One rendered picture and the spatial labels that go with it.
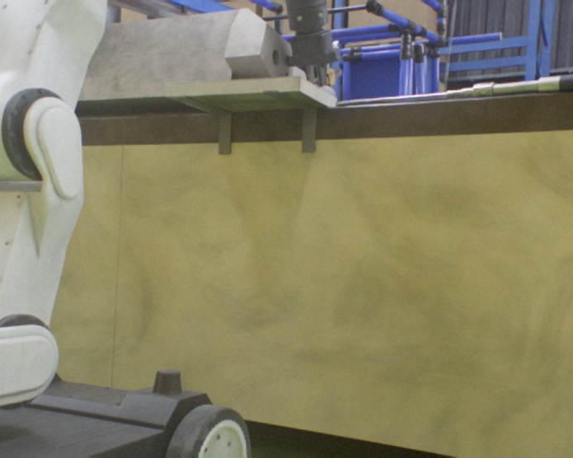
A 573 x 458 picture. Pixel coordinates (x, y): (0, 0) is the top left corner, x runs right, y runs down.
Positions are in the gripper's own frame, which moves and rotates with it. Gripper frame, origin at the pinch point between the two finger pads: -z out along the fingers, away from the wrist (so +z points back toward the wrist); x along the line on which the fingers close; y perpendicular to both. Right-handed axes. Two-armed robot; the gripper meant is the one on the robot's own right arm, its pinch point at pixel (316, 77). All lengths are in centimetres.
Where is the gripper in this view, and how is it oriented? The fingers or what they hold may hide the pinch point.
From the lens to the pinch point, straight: 181.9
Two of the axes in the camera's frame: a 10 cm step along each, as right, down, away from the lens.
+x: -8.8, -0.3, 4.7
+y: -4.4, 4.0, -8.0
